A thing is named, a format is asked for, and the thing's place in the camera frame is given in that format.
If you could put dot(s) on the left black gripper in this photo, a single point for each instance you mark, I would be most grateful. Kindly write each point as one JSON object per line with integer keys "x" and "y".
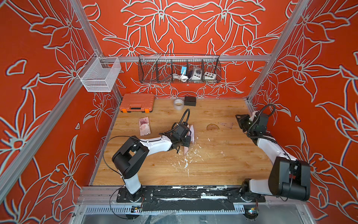
{"x": 188, "y": 139}

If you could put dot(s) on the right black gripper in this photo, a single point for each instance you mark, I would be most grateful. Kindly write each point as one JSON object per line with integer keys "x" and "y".
{"x": 241, "y": 120}

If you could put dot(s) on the pink ruler set pouch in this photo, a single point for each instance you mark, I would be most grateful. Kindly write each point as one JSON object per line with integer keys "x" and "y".
{"x": 191, "y": 136}

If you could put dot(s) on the clear triangle ruler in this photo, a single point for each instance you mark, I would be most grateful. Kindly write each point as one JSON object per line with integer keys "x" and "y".
{"x": 228, "y": 125}

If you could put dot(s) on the clear protractor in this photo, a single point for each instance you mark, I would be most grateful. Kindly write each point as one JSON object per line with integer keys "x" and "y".
{"x": 212, "y": 127}

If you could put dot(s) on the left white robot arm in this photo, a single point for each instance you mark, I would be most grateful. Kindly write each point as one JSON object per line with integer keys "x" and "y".
{"x": 129, "y": 159}

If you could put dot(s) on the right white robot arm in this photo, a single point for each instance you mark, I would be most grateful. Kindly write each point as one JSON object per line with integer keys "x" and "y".
{"x": 289, "y": 177}

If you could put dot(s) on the clear tape roll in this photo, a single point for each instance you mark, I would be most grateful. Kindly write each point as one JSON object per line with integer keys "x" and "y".
{"x": 178, "y": 104}

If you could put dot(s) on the small black box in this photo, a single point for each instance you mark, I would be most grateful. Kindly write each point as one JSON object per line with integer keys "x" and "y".
{"x": 190, "y": 101}

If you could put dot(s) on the pink banknote bundle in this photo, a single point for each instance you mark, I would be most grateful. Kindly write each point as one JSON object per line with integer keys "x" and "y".
{"x": 144, "y": 126}

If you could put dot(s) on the white button box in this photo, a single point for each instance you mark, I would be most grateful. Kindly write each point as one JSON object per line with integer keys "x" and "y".
{"x": 209, "y": 76}

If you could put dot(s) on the orange plastic tool case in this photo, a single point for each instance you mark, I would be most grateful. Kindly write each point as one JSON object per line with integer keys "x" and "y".
{"x": 137, "y": 102}

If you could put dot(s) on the blue small box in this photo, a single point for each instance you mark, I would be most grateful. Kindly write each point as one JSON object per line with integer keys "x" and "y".
{"x": 183, "y": 70}

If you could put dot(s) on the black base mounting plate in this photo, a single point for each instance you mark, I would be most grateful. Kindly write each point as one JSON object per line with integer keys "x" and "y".
{"x": 149, "y": 194}

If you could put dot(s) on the black wire wall basket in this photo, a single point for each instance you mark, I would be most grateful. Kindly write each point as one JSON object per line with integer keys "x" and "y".
{"x": 165, "y": 68}

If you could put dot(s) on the clear plastic wall bin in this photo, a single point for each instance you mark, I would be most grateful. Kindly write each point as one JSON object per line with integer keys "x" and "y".
{"x": 95, "y": 78}

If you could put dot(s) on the white cable duct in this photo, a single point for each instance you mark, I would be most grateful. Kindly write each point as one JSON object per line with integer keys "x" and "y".
{"x": 136, "y": 210}

